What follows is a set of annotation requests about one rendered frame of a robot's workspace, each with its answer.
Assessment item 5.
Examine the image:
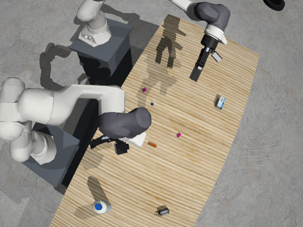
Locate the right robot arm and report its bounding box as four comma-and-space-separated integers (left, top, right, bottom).
0, 77, 152, 165

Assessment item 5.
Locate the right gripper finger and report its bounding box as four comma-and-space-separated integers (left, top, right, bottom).
90, 135, 114, 149

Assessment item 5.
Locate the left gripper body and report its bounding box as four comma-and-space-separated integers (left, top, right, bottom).
201, 34, 219, 50

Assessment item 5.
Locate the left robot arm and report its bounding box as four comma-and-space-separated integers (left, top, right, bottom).
76, 0, 231, 62

